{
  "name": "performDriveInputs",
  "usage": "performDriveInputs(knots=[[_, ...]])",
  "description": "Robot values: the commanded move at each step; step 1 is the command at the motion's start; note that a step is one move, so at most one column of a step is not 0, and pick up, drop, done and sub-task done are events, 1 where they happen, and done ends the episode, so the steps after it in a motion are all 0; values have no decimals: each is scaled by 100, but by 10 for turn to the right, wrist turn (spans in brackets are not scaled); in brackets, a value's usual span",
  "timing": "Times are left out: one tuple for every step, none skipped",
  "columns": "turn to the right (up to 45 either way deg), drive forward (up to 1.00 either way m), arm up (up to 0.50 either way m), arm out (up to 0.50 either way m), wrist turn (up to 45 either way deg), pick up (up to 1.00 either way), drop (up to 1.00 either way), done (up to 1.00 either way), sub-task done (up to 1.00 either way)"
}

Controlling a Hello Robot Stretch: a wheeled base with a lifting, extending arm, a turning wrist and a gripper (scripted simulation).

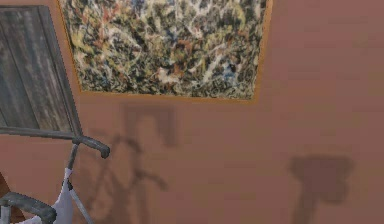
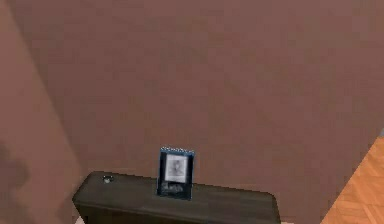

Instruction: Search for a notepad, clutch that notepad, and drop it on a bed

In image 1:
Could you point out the grey wooden framed panel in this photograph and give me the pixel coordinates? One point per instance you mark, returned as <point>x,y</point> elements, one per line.
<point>26,73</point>

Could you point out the speckled painting with orange frame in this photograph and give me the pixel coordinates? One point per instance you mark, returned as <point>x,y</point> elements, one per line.
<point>166,46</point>

